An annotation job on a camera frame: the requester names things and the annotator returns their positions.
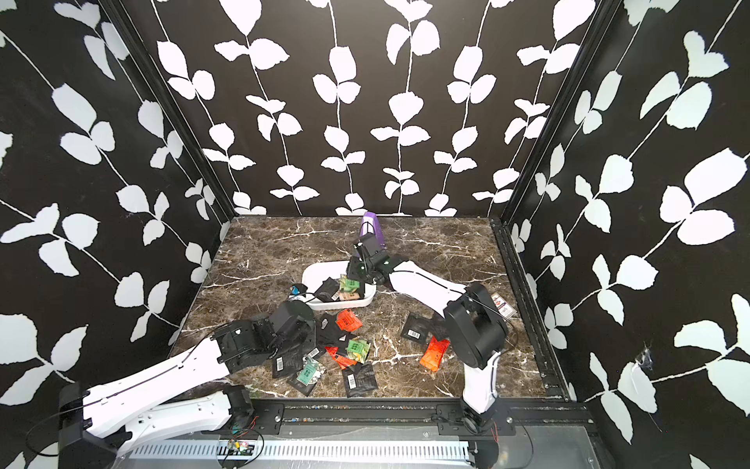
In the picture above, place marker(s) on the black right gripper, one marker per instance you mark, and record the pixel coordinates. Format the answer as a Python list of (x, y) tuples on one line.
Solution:
[(353, 271)]

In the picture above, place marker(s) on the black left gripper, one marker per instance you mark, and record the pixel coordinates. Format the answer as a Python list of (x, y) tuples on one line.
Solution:
[(312, 338)]

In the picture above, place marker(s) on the beige tea bag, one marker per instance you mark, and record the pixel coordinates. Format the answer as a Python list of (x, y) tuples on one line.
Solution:
[(348, 296)]

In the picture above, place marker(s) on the black tea bag with barcode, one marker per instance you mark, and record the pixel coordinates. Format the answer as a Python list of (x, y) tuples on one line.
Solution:
[(328, 292)]

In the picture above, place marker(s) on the orange red tea bag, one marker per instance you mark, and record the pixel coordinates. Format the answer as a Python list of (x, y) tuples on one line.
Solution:
[(434, 354)]

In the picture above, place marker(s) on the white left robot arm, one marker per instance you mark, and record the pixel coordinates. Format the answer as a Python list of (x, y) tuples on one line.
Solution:
[(102, 423)]

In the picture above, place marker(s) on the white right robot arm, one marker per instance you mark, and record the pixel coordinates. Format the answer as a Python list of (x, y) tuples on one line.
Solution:
[(476, 330)]

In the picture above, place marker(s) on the green yellow tea bag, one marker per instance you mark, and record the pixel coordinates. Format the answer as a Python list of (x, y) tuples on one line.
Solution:
[(349, 285)]

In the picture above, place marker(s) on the black tea bag front left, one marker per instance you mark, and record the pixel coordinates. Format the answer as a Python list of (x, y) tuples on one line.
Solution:
[(287, 364)]

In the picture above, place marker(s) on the green grape oolong tea bag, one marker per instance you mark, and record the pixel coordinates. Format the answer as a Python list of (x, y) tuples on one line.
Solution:
[(307, 378)]

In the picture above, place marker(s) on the white plastic storage box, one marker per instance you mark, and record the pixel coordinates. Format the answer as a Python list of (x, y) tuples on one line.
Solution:
[(316, 274)]

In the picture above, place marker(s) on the red tea bag under green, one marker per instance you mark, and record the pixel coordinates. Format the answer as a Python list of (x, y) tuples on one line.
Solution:
[(340, 356)]

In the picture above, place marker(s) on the green tea bag centre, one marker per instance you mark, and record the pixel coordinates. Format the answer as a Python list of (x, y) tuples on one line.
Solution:
[(358, 350)]

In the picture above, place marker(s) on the black tea bag barcode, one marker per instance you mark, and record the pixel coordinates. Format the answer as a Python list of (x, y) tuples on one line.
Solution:
[(417, 329)]

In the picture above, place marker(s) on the black tea bag front centre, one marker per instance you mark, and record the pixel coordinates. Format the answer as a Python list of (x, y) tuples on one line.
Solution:
[(359, 380)]

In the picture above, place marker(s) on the purple metronome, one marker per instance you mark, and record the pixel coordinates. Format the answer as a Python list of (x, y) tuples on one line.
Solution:
[(371, 225)]

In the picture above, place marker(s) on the white red card pack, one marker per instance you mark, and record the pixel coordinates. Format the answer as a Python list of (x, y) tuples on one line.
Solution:
[(505, 309)]

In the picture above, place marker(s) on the perforated white metal rail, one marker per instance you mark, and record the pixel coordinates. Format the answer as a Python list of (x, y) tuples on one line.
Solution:
[(434, 452)]

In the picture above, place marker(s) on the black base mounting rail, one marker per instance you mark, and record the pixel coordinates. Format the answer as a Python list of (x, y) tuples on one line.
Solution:
[(446, 414)]

